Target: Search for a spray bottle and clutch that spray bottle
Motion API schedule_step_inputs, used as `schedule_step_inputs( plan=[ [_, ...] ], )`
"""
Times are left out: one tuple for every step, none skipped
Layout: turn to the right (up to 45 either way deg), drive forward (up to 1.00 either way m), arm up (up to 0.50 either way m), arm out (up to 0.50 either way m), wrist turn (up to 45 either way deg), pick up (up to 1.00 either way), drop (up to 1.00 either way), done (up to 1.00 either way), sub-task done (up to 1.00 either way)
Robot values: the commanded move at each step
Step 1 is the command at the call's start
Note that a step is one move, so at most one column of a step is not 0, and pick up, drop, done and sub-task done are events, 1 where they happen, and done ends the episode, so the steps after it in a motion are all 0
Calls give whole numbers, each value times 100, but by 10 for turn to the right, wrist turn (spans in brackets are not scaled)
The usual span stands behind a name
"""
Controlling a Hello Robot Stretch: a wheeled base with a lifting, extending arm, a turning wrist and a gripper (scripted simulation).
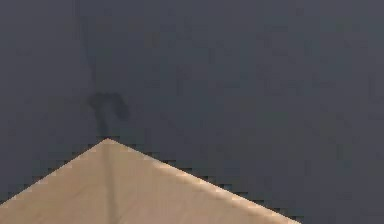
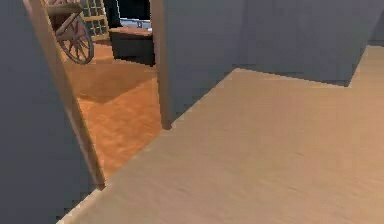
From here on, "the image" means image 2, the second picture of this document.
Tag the dark cabinet with wooden top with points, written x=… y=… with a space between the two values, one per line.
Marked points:
x=132 y=45

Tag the tan lattice shelf unit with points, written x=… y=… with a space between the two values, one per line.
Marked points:
x=96 y=20

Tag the brown wooden wagon wheel table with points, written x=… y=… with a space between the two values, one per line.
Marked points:
x=75 y=39

